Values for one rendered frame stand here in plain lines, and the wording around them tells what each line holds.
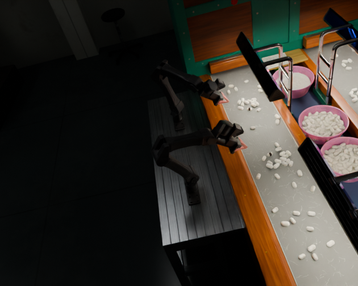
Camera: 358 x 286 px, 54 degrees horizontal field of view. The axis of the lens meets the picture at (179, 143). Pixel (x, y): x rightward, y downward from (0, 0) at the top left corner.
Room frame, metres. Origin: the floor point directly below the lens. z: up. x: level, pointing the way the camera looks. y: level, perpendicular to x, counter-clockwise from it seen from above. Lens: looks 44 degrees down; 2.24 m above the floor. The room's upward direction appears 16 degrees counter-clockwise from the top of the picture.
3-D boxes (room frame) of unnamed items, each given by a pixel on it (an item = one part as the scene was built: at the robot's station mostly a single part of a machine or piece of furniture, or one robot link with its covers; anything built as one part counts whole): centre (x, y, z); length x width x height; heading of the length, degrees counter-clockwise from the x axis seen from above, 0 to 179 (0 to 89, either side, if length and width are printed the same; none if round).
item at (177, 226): (1.50, -0.27, 0.65); 1.20 x 0.90 x 0.04; 176
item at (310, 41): (2.05, -1.18, 0.83); 0.30 x 0.06 x 0.07; 88
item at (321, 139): (1.35, -0.82, 0.72); 0.27 x 0.27 x 0.10
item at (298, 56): (2.01, -0.84, 0.77); 0.33 x 0.15 x 0.01; 88
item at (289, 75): (1.62, -0.63, 0.90); 0.20 x 0.19 x 0.45; 178
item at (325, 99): (1.61, -1.03, 0.90); 0.20 x 0.19 x 0.45; 178
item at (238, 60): (2.07, -0.50, 0.83); 0.30 x 0.06 x 0.07; 88
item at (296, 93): (1.79, -0.83, 0.72); 0.27 x 0.27 x 0.10
